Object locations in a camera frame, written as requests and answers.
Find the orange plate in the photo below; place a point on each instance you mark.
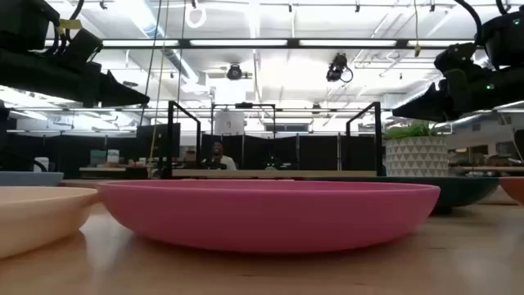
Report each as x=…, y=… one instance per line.
x=513, y=188

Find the black background frame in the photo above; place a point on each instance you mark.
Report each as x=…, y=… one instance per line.
x=243, y=105

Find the cream plate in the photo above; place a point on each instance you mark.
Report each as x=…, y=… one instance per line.
x=37, y=217

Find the blue plate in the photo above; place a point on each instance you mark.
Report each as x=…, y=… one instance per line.
x=28, y=179

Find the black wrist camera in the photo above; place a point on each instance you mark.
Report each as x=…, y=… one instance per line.
x=456, y=57
x=82, y=45

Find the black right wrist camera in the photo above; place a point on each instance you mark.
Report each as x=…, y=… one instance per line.
x=456, y=57

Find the dark green plate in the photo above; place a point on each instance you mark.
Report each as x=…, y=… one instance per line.
x=462, y=190

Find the black overhead camera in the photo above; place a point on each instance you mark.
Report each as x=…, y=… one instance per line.
x=336, y=67

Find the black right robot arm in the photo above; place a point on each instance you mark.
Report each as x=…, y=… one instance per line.
x=505, y=37

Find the person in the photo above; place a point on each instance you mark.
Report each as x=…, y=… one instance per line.
x=219, y=160

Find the green plant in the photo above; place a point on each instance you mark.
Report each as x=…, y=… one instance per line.
x=409, y=131

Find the black monitor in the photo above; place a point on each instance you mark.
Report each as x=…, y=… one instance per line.
x=157, y=143

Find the black partition panels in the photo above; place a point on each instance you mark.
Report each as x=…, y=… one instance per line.
x=319, y=151

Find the teal box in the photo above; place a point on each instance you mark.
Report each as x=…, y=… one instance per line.
x=98, y=157

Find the yellow tag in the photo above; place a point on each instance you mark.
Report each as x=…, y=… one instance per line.
x=69, y=24

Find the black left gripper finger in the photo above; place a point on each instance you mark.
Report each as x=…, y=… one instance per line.
x=123, y=97

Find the black metal shelf frame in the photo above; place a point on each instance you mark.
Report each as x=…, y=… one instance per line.
x=170, y=139

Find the white cylinder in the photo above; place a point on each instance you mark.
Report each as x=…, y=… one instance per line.
x=229, y=123

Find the round black ceiling fixture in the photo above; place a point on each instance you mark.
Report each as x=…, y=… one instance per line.
x=234, y=72

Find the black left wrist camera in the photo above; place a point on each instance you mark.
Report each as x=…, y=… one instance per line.
x=82, y=45

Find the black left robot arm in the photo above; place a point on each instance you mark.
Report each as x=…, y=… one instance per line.
x=24, y=24

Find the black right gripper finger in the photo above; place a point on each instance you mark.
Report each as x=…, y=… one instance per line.
x=421, y=108

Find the pink plate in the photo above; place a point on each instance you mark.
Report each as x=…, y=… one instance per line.
x=266, y=217

